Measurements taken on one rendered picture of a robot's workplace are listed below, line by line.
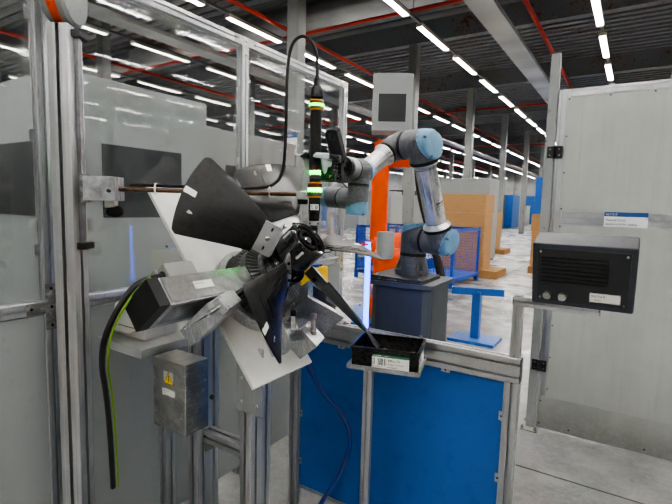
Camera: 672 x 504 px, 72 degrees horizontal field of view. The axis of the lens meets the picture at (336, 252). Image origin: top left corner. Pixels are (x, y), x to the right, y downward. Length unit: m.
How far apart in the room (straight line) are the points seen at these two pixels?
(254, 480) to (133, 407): 0.61
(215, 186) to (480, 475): 1.26
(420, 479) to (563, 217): 1.73
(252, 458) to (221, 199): 0.77
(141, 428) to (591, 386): 2.36
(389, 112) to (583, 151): 2.85
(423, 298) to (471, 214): 7.45
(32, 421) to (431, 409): 1.29
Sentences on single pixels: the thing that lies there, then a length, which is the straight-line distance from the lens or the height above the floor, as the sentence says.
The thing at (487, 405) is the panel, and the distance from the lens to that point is 1.67.
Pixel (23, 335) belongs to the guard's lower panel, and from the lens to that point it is 1.70.
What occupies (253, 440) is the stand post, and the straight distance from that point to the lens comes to 1.50.
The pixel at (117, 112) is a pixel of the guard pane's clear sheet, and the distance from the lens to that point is 1.84.
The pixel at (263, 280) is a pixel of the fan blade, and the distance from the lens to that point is 1.08.
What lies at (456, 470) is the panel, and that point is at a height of 0.43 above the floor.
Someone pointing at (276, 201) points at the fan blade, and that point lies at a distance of 1.44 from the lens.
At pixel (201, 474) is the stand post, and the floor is 0.43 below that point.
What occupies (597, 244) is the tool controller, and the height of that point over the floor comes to 1.23.
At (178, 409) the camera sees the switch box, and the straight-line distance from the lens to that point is 1.54.
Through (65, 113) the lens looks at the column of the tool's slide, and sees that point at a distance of 1.56.
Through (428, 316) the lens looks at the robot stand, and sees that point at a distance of 2.00.
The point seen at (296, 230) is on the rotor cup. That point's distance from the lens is 1.30.
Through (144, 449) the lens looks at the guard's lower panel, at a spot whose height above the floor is 0.36.
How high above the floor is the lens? 1.32
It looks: 6 degrees down
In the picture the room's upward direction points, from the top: 2 degrees clockwise
